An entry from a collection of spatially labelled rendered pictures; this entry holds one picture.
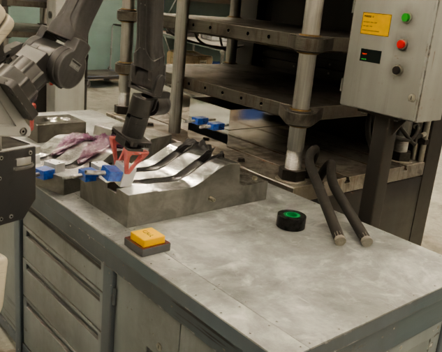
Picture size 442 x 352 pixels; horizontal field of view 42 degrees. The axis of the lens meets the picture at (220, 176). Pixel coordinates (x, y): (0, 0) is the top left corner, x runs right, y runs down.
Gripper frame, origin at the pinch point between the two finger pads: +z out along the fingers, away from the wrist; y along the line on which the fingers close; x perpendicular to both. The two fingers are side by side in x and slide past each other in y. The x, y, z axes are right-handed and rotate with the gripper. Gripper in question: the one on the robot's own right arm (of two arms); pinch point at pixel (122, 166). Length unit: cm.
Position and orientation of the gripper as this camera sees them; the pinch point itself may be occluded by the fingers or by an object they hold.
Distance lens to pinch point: 153.1
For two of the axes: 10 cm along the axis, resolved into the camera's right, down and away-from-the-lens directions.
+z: -3.2, 9.0, 3.1
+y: -6.2, -4.4, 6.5
